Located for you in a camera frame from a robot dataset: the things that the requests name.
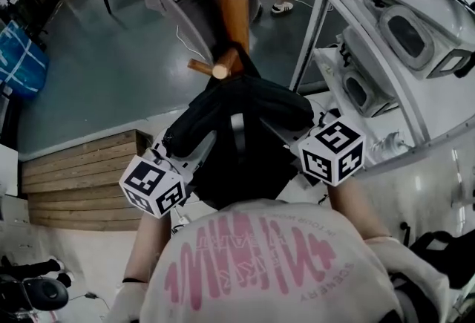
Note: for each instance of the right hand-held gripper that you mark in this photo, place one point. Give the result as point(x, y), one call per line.
point(334, 150)

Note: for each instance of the white metal frame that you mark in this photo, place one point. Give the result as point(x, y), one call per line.
point(315, 9)

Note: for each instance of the person's left forearm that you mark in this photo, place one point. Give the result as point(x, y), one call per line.
point(148, 247)

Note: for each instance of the white pod machine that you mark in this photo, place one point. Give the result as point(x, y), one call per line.
point(426, 54)

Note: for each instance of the black wrist band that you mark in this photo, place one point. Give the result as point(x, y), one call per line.
point(135, 280)

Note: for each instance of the black bag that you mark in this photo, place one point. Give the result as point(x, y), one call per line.
point(252, 102)

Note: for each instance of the blue plastic-wrapped bundle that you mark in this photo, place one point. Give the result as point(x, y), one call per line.
point(18, 58)

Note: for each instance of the person's right forearm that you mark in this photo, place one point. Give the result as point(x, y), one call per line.
point(352, 210)

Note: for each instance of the wooden plank steps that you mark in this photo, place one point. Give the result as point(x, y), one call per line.
point(81, 180)

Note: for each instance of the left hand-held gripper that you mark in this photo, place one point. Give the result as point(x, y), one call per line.
point(152, 188)

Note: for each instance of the white shirt with pink print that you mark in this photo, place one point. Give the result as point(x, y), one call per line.
point(259, 262)

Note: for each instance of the black round device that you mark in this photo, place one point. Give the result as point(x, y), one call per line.
point(37, 292)

